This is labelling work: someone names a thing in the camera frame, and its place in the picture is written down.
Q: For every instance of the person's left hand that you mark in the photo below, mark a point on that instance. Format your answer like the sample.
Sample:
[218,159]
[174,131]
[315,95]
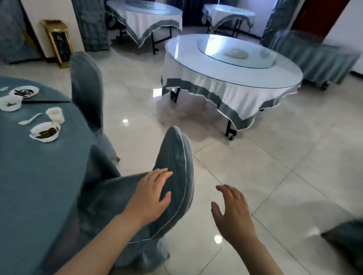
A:
[147,201]

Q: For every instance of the round glass turntable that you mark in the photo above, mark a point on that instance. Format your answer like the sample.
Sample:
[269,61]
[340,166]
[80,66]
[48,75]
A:
[261,59]
[145,5]

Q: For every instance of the person's right forearm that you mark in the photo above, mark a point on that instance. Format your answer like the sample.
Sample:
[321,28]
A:
[268,272]

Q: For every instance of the person's right hand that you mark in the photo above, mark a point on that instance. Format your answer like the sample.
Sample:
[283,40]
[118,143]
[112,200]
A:
[237,223]

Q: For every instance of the red door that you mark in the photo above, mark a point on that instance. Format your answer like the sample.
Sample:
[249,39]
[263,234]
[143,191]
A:
[317,13]

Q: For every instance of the round white clothed table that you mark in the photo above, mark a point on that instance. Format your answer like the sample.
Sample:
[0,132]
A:
[143,24]
[234,93]
[227,16]

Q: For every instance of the person's left forearm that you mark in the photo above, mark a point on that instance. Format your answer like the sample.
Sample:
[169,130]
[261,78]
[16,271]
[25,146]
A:
[95,254]

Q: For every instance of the blue skirted table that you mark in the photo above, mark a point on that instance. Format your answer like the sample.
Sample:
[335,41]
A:
[317,58]

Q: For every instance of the round blue table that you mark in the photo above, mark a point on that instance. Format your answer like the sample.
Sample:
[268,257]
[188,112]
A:
[26,177]

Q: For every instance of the gold standing bin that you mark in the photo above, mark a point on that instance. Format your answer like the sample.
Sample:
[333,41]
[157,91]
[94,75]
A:
[59,45]

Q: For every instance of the blue covered chair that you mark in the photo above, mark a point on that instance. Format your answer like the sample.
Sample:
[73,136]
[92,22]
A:
[87,86]
[174,154]
[354,244]

